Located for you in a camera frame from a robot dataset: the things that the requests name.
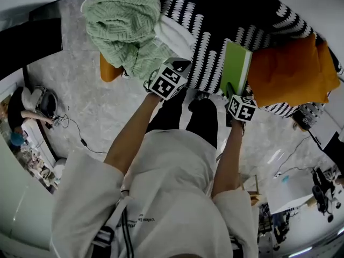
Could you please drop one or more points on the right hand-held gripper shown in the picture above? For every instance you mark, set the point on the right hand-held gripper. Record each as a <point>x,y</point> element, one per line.
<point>242,109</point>

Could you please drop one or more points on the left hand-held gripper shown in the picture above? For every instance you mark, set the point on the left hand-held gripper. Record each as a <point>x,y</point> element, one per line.
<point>164,85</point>

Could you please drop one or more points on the green book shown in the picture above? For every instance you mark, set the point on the green book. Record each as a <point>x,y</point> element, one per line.
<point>233,66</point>

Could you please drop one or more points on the person's right forearm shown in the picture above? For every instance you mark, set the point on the person's right forearm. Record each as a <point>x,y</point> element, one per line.
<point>228,157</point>

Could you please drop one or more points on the person's left forearm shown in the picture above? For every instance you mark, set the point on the person's left forearm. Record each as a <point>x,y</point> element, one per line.
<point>131,136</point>

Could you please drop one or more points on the white fluffy cloth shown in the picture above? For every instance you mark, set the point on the white fluffy cloth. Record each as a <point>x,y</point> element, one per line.
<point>174,36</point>

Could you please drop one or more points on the person's black trousers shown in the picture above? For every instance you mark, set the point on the person's black trousers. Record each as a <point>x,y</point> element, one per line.
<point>201,122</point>

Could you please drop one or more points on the orange cushion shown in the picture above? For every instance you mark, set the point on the orange cushion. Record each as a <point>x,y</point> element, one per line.
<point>285,74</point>
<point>333,74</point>

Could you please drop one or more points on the black white striped throw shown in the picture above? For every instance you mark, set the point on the black white striped throw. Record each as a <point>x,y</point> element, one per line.
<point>215,15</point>

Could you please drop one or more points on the green knitted blanket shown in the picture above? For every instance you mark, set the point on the green knitted blanket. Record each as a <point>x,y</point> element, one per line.
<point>118,28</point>

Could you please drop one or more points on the grey patterned knit blanket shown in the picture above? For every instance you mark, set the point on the grey patterned knit blanket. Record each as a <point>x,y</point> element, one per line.
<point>309,114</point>

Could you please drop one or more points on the white power strip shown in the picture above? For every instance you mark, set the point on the white power strip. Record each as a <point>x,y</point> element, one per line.
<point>277,175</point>

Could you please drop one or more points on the small teal object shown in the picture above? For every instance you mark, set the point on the small teal object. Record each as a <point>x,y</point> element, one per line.
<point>285,179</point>

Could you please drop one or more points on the person's white t-shirt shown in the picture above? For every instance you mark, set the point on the person's white t-shirt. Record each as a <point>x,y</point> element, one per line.
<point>166,197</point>

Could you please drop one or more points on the black round device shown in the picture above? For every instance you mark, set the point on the black round device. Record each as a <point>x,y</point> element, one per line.
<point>49,103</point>

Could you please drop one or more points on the black TV cabinet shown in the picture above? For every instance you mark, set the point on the black TV cabinet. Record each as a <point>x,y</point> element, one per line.
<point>27,44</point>

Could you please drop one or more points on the cluttered display shelf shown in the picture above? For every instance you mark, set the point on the cluttered display shelf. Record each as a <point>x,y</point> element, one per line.
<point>35,160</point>

